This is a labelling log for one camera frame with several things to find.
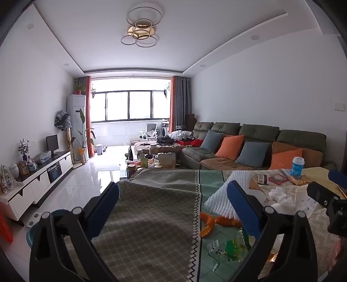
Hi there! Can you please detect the green sofa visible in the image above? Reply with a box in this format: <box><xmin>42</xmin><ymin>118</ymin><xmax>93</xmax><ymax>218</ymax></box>
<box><xmin>180</xmin><ymin>121</ymin><xmax>337</xmax><ymax>171</ymax></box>

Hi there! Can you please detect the red-orange plastic bag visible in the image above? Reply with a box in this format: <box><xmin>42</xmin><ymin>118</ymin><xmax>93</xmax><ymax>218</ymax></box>
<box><xmin>0</xmin><ymin>210</ymin><xmax>14</xmax><ymax>244</ymax></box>

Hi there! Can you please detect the gold foil wrapper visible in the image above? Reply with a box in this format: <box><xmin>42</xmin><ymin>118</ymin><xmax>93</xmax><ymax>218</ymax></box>
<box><xmin>287</xmin><ymin>175</ymin><xmax>316</xmax><ymax>188</ymax></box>

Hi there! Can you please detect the white bathroom scale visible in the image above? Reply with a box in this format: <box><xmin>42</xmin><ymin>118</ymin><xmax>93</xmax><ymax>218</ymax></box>
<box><xmin>27</xmin><ymin>213</ymin><xmax>43</xmax><ymax>229</ymax></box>

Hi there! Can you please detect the patterned green beige tablecloth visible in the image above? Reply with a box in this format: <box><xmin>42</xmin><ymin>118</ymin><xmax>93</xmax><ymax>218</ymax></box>
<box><xmin>61</xmin><ymin>167</ymin><xmax>347</xmax><ymax>282</ymax></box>

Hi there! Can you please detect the teal plastic bin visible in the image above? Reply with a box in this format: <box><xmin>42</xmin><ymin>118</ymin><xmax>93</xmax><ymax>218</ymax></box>
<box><xmin>26</xmin><ymin>209</ymin><xmax>71</xmax><ymax>246</ymax></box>

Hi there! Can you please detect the tall plant in yellow pot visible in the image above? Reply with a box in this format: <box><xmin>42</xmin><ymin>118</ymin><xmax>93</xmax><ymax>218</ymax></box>
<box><xmin>71</xmin><ymin>108</ymin><xmax>96</xmax><ymax>165</ymax></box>

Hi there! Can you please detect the fan with floral cover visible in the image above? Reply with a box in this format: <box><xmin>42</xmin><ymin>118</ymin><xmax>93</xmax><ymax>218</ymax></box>
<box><xmin>54</xmin><ymin>109</ymin><xmax>72</xmax><ymax>154</ymax></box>

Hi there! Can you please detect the large window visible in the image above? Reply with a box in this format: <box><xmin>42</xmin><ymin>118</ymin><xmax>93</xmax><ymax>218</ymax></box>
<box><xmin>91</xmin><ymin>79</ymin><xmax>171</xmax><ymax>123</ymax></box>

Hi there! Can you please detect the brown seat cover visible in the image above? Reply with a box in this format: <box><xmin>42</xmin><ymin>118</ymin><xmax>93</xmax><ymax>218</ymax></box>
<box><xmin>200</xmin><ymin>156</ymin><xmax>272</xmax><ymax>171</ymax></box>

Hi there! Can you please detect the white black TV cabinet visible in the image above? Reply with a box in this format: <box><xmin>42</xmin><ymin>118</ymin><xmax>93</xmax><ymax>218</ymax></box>
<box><xmin>0</xmin><ymin>151</ymin><xmax>74</xmax><ymax>226</ymax></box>

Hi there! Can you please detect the cluttered coffee table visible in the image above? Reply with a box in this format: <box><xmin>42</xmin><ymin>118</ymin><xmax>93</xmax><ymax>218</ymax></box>
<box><xmin>125</xmin><ymin>151</ymin><xmax>183</xmax><ymax>180</ymax></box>

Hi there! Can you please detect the black monitor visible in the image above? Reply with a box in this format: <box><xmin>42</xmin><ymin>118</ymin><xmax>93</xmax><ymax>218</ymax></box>
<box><xmin>45</xmin><ymin>134</ymin><xmax>60</xmax><ymax>157</ymax></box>

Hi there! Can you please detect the orange grey curtain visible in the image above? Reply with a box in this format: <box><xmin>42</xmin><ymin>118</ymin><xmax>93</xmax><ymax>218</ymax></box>
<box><xmin>78</xmin><ymin>76</ymin><xmax>96</xmax><ymax>158</ymax></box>
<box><xmin>169</xmin><ymin>75</ymin><xmax>192</xmax><ymax>131</ymax></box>

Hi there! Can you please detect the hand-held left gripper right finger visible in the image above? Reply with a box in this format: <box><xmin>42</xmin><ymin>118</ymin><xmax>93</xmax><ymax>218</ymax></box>
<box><xmin>227</xmin><ymin>180</ymin><xmax>319</xmax><ymax>282</ymax></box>

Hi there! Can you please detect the green clear plastic wrapper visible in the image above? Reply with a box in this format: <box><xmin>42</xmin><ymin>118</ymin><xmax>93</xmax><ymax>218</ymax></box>
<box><xmin>207</xmin><ymin>230</ymin><xmax>254</xmax><ymax>272</ymax></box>

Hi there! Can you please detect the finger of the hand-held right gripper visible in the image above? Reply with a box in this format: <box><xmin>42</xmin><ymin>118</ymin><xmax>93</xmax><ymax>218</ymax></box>
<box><xmin>327</xmin><ymin>169</ymin><xmax>347</xmax><ymax>188</ymax></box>
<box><xmin>307</xmin><ymin>181</ymin><xmax>347</xmax><ymax>210</ymax></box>

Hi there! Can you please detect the blue paper cup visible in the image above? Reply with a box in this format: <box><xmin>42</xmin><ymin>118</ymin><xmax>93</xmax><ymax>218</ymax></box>
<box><xmin>291</xmin><ymin>156</ymin><xmax>305</xmax><ymax>177</ymax></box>

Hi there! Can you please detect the white office chair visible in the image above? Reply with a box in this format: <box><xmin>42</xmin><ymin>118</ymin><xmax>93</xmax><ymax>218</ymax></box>
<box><xmin>139</xmin><ymin>123</ymin><xmax>159</xmax><ymax>141</ymax></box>

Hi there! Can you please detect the plant in blue vase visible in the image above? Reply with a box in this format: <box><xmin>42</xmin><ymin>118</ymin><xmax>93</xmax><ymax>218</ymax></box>
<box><xmin>18</xmin><ymin>138</ymin><xmax>30</xmax><ymax>162</ymax></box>

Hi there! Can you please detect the brown wooden cabinet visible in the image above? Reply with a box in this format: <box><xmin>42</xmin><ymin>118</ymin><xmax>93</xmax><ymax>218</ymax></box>
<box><xmin>185</xmin><ymin>113</ymin><xmax>196</xmax><ymax>131</ymax></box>

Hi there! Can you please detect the white foam fruit net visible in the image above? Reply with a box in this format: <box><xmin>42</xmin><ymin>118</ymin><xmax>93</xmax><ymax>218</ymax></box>
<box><xmin>203</xmin><ymin>170</ymin><xmax>272</xmax><ymax>218</ymax></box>

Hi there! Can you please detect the person's right hand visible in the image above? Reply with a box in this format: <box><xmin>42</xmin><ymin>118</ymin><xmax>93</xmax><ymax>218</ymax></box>
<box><xmin>329</xmin><ymin>234</ymin><xmax>347</xmax><ymax>274</ymax></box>

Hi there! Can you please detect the ring ceiling lamp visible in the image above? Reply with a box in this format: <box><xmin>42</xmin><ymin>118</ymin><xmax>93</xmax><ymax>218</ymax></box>
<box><xmin>121</xmin><ymin>7</ymin><xmax>164</xmax><ymax>48</ymax></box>

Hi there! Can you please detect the orange cushion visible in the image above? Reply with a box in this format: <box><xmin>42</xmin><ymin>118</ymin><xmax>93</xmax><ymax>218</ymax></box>
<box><xmin>215</xmin><ymin>134</ymin><xmax>245</xmax><ymax>160</ymax></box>
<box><xmin>268</xmin><ymin>148</ymin><xmax>303</xmax><ymax>171</ymax></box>

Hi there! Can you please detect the white standing air conditioner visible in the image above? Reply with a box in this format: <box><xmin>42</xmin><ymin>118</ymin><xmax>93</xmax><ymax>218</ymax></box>
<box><xmin>67</xmin><ymin>94</ymin><xmax>87</xmax><ymax>164</ymax></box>

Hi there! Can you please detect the brown cushion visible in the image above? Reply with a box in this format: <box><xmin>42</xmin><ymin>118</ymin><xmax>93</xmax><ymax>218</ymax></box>
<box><xmin>271</xmin><ymin>141</ymin><xmax>324</xmax><ymax>169</ymax></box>

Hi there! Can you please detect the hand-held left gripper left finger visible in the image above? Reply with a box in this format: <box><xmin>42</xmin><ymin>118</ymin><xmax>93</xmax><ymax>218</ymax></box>
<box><xmin>29</xmin><ymin>182</ymin><xmax>120</xmax><ymax>282</ymax></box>

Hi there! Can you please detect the red square packet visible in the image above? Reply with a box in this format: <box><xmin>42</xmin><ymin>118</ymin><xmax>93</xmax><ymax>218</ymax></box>
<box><xmin>268</xmin><ymin>175</ymin><xmax>290</xmax><ymax>186</ymax></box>

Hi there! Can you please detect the clear bagged ornament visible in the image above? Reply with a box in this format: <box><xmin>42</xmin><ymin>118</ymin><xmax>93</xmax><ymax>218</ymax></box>
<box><xmin>0</xmin><ymin>164</ymin><xmax>15</xmax><ymax>195</ymax></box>

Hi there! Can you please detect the grey-blue cushion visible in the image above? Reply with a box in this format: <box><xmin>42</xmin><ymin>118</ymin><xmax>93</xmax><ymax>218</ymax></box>
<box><xmin>200</xmin><ymin>130</ymin><xmax>224</xmax><ymax>153</ymax></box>
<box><xmin>236</xmin><ymin>141</ymin><xmax>270</xmax><ymax>168</ymax></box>

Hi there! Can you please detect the orange peel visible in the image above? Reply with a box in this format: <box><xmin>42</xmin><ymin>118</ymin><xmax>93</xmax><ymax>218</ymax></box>
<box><xmin>199</xmin><ymin>211</ymin><xmax>244</xmax><ymax>238</ymax></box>

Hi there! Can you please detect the white tissue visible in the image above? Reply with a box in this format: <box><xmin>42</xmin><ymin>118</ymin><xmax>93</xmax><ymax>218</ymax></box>
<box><xmin>268</xmin><ymin>187</ymin><xmax>295</xmax><ymax>204</ymax></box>
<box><xmin>293</xmin><ymin>187</ymin><xmax>318</xmax><ymax>215</ymax></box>

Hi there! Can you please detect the beige paper bag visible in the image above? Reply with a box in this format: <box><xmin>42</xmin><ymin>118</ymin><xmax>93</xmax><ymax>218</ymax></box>
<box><xmin>158</xmin><ymin>152</ymin><xmax>177</xmax><ymax>169</ymax></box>

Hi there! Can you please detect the clear plastic bag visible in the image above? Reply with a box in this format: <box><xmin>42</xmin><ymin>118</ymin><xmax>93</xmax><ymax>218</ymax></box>
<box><xmin>34</xmin><ymin>151</ymin><xmax>52</xmax><ymax>165</ymax></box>

